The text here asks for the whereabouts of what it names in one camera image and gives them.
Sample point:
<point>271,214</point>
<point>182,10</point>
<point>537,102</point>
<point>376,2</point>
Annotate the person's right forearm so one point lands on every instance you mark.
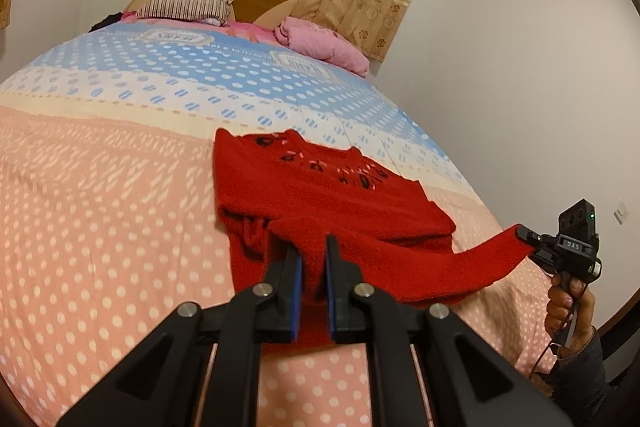
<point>585,382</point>

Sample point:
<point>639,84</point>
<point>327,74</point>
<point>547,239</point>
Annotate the striped pillow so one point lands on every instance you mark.
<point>185,5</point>

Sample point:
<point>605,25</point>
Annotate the pink pillow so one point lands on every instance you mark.
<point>320,44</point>

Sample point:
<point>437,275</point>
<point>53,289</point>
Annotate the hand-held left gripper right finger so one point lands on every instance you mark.
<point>332,307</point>

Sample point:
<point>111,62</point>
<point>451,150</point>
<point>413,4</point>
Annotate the person's right hand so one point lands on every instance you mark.
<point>560,312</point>

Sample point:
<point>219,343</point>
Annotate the pink floral sheet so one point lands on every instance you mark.
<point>252,32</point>

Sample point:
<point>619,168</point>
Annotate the dark cloth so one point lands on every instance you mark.
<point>106,22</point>

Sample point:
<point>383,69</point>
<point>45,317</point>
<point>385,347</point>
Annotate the red embroidered knit sweater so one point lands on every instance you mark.
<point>325,192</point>

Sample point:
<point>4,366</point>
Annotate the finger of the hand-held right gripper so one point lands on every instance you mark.
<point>542,258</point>
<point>529,234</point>

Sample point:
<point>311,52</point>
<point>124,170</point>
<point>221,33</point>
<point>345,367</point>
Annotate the white wall socket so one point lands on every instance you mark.
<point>620,210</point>

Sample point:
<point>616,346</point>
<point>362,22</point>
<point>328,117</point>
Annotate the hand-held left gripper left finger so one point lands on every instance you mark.
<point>297,307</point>

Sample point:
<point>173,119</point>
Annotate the polka dot bedspread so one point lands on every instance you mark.
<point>125,167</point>

